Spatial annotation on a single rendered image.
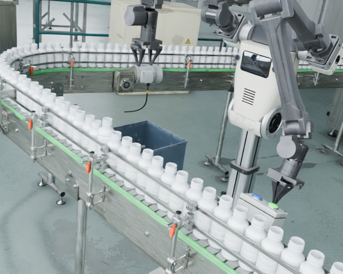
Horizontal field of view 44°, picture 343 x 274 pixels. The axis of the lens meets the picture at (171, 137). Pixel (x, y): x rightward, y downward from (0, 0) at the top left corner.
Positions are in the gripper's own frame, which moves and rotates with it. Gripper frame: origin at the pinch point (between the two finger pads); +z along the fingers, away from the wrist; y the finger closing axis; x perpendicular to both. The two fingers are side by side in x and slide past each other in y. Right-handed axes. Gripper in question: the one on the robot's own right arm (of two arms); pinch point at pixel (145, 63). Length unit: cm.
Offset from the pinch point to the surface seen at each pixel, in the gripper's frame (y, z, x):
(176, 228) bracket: 26, 35, 51
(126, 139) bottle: 14.0, 24.9, 9.8
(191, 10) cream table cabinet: -319, 21, -274
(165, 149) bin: -28, 47, -9
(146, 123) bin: -41, 46, -39
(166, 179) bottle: 17.2, 28.0, 35.8
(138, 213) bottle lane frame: 20, 45, 28
